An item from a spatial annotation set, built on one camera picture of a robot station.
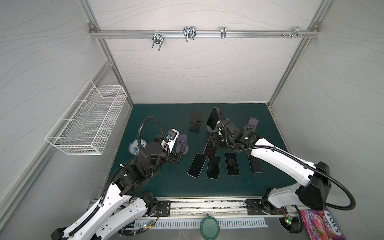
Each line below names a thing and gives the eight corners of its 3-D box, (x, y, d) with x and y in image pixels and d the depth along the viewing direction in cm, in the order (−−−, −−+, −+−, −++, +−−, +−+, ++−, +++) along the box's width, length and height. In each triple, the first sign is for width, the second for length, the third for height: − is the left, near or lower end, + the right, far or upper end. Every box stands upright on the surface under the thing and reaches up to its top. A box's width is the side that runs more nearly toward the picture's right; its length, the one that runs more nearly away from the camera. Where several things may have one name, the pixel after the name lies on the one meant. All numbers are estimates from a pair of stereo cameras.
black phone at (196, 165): (186, 173, 87) (186, 172, 86) (196, 153, 96) (196, 152, 94) (198, 179, 85) (198, 177, 84) (206, 158, 94) (207, 156, 92)
